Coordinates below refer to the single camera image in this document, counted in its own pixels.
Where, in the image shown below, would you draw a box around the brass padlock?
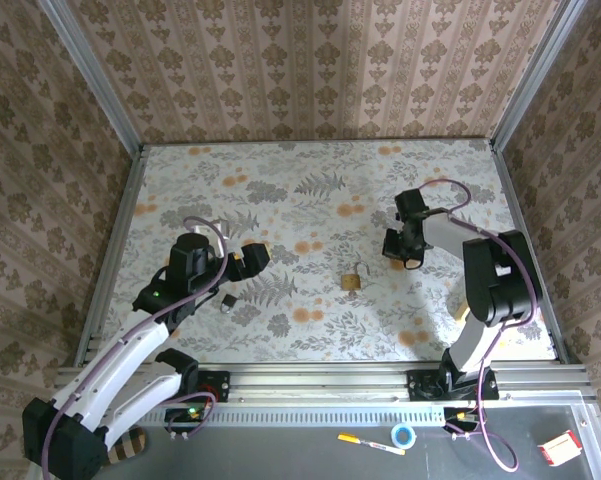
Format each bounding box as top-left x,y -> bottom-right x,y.
340,260 -> 372,293

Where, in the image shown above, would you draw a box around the blue white tape roll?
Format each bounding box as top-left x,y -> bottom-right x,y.
390,423 -> 417,446

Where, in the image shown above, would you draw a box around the plaid striped fabric roll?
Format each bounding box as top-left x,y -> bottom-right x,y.
104,427 -> 149,466

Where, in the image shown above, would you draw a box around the yellow white marker pen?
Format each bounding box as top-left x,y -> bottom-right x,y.
337,432 -> 407,457

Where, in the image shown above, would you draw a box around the red white small box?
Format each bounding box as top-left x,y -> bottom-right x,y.
537,430 -> 584,467

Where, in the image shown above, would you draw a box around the aluminium table side rail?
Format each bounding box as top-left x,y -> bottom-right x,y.
72,144 -> 149,369
488,141 -> 574,364

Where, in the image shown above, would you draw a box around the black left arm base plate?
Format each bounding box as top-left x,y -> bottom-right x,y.
179,369 -> 231,404

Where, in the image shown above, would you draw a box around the aluminium mounting rail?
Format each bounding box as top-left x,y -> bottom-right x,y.
54,360 -> 592,406

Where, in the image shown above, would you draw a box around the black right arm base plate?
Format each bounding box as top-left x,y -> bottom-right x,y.
406,367 -> 499,402

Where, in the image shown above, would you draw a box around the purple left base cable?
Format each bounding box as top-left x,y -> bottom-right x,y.
165,391 -> 216,439

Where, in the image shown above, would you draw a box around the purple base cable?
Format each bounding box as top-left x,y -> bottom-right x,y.
165,391 -> 216,439
452,394 -> 520,474

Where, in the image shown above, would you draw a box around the grey slotted cable duct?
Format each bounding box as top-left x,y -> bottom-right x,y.
99,402 -> 449,427

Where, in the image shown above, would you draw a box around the aluminium frame post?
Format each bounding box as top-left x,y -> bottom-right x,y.
489,0 -> 589,151
37,0 -> 146,156

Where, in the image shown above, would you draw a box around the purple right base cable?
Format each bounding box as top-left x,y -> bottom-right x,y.
452,394 -> 520,474

